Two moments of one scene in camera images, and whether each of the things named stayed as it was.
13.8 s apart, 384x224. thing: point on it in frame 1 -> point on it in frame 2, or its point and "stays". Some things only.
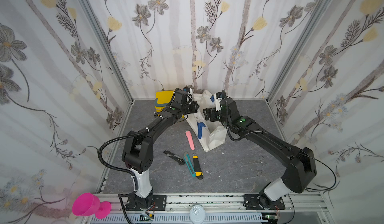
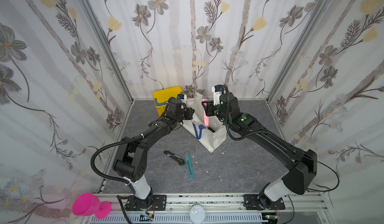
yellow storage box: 162,99 stays
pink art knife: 190,140 -> 206,119
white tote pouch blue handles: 211,134 stays
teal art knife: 188,160 stays
